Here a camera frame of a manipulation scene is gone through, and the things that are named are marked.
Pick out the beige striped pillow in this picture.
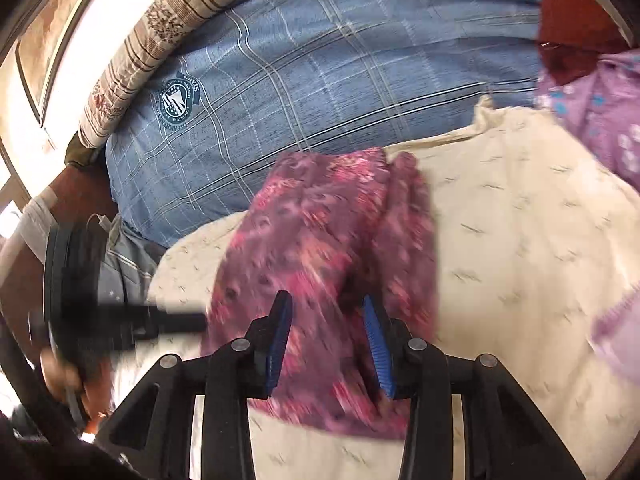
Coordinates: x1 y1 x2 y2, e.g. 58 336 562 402
78 0 235 150

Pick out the maroon floral garment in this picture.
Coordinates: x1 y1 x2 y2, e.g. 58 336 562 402
201 148 437 440

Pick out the dark red cloth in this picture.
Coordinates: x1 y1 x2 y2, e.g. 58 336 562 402
538 0 630 84

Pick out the purple floral garment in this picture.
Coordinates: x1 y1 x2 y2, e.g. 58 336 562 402
535 49 640 188

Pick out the person's left hand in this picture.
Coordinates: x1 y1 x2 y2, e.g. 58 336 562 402
39 348 113 418

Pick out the brown wooden bed frame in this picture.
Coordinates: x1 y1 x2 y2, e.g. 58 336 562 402
1 165 117 362

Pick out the blue plaid bed sheet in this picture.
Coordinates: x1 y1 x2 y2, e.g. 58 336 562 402
105 0 541 247

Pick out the white charger with cable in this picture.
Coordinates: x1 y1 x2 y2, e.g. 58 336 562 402
86 214 112 233

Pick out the cream leaf-print blanket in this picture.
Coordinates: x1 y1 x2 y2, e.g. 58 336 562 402
149 96 639 479

